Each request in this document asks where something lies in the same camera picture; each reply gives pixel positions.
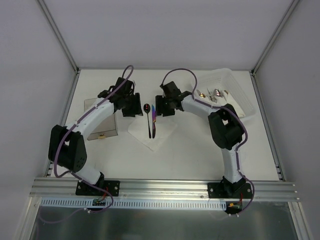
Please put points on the aluminium front rail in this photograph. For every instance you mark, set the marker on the aluminium front rail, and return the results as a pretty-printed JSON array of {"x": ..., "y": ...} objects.
[{"x": 150, "y": 189}]

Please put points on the white paper napkin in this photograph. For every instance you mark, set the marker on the white paper napkin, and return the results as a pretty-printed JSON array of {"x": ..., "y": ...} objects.
[{"x": 139, "y": 129}]

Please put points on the right aluminium frame post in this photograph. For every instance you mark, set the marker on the right aluminium frame post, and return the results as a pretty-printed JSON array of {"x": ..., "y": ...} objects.
[{"x": 275, "y": 35}]

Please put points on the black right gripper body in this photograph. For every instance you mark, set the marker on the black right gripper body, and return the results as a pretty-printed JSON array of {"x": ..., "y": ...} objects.
[{"x": 163, "y": 106}]

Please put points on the black metal spoon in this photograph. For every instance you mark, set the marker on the black metal spoon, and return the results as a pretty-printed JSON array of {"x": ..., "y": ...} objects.
[{"x": 147, "y": 109}]

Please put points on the left green circuit board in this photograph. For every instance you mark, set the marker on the left green circuit board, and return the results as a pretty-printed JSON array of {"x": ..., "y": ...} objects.
[{"x": 99, "y": 202}]

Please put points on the aluminium frame post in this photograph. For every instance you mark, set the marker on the aluminium frame post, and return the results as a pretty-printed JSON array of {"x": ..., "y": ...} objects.
[
  {"x": 275, "y": 35},
  {"x": 57, "y": 33}
]

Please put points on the green circuit board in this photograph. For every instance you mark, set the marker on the green circuit board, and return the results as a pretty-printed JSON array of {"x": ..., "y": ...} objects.
[
  {"x": 99, "y": 202},
  {"x": 237, "y": 205}
]

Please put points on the rolled napkin in basket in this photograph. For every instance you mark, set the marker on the rolled napkin in basket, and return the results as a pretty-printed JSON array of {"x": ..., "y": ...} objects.
[{"x": 230, "y": 100}]

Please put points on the clear acrylic tray box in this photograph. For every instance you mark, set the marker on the clear acrylic tray box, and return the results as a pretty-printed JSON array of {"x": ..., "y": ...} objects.
[{"x": 105, "y": 125}]

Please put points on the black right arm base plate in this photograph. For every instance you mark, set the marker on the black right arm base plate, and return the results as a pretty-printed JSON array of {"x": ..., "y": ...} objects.
[{"x": 224, "y": 190}]

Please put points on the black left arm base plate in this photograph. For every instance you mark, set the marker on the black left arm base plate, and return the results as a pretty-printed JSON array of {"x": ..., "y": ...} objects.
[{"x": 97, "y": 188}]

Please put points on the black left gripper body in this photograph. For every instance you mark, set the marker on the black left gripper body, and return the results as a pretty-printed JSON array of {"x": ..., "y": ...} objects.
[{"x": 133, "y": 105}]

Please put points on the white slotted cable duct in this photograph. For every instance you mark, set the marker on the white slotted cable duct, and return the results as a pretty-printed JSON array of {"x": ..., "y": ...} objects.
[{"x": 216, "y": 205}]

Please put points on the silver spoon in basket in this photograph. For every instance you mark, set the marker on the silver spoon in basket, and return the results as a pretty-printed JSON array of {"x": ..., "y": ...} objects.
[{"x": 217, "y": 93}]

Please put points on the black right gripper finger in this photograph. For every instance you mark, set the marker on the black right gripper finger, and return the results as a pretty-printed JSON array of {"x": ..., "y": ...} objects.
[
  {"x": 159, "y": 105},
  {"x": 166, "y": 109}
]

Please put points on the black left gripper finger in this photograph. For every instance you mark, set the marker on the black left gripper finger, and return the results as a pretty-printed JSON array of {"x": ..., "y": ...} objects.
[
  {"x": 128, "y": 109},
  {"x": 137, "y": 104}
]

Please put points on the white perforated plastic basket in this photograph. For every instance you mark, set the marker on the white perforated plastic basket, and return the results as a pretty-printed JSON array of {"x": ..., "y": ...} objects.
[{"x": 223, "y": 79}]

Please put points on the left aluminium frame post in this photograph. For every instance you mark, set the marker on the left aluminium frame post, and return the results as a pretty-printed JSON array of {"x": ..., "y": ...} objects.
[{"x": 57, "y": 33}]

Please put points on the right green circuit board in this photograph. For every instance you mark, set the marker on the right green circuit board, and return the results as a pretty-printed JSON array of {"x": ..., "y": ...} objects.
[{"x": 237, "y": 205}]

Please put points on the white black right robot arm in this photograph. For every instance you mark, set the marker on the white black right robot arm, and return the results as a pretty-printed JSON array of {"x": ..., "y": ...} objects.
[{"x": 226, "y": 128}]

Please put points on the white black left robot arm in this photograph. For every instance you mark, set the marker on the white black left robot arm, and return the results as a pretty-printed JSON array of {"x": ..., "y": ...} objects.
[{"x": 67, "y": 149}]

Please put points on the iridescent rainbow steak knife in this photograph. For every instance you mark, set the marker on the iridescent rainbow steak knife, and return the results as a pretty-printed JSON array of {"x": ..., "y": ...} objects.
[{"x": 154, "y": 118}]

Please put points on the silver fork in basket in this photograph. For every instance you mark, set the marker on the silver fork in basket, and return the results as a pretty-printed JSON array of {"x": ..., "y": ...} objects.
[{"x": 212, "y": 96}]

